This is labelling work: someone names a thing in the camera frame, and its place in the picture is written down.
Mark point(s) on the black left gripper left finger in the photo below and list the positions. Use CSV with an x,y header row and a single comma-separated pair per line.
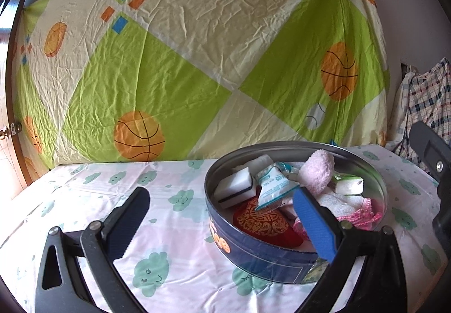
x,y
123,222

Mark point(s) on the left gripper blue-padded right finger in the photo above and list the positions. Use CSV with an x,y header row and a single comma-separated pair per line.
x,y
320,224

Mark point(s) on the pink crocheted cloth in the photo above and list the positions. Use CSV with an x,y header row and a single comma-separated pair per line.
x,y
353,208

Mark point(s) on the green tissue packet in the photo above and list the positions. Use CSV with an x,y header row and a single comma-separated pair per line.
x,y
345,184

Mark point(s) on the red drawstring pouch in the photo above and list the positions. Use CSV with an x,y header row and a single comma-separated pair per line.
x,y
270,226

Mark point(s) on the pink fluffy pompom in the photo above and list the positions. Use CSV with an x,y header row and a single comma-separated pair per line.
x,y
317,171

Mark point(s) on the white teal wipes packet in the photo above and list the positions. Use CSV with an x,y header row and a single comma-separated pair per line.
x,y
275,183

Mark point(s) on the white cotton pad roll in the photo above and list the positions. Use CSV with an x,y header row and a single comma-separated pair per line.
x,y
256,165

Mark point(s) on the white black sponge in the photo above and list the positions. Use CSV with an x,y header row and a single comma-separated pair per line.
x,y
235,189

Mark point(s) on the plaid checked cloth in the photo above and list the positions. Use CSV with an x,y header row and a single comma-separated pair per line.
x,y
420,97

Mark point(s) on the round blue cookie tin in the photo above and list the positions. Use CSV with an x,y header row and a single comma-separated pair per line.
x,y
264,243

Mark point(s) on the brass door knob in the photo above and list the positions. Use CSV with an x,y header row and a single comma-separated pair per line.
x,y
10,130

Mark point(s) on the green basketball bed sheet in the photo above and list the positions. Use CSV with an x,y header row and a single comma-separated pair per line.
x,y
143,80

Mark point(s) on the brown wooden door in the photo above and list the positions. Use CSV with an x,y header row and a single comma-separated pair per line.
x,y
14,173

